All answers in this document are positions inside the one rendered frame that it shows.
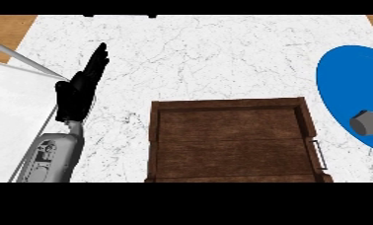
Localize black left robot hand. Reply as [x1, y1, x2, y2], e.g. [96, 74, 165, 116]
[54, 41, 111, 124]

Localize brown wooden tray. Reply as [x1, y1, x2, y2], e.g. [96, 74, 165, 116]
[143, 96, 335, 184]

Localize blue plate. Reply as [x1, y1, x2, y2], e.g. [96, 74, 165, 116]
[314, 44, 373, 148]

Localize white appliance with grey rim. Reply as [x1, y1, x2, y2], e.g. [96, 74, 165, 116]
[0, 44, 69, 184]

